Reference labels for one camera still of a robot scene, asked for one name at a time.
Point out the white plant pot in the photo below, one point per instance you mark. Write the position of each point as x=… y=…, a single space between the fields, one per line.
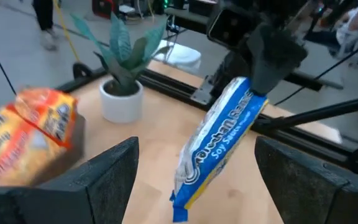
x=120 y=107

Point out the blue Maruchan noodle packet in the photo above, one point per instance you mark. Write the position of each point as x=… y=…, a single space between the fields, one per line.
x=216 y=146

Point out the brown plastic bin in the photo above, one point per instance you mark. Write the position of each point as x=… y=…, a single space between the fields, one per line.
x=73 y=146

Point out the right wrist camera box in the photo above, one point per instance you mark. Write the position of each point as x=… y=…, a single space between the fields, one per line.
x=228 y=28

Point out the green snake plant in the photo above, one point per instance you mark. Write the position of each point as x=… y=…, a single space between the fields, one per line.
x=121 y=56

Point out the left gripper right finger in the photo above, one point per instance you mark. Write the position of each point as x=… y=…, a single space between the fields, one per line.
x=306 y=193

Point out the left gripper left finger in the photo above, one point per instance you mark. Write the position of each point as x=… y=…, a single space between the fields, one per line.
x=98 y=193

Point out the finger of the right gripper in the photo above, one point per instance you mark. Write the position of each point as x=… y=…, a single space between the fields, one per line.
x=228 y=74
x=275 y=59

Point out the orange Maruchan noodle packet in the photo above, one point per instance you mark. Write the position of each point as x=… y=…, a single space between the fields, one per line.
x=47 y=115
x=8 y=149

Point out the red equipment box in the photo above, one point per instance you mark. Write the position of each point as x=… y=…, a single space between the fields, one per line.
x=102 y=6

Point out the black aluminium table frame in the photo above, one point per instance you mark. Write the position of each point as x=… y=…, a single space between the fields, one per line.
x=172 y=90

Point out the white waste bin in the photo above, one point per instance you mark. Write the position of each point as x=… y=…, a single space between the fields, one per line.
x=182 y=56

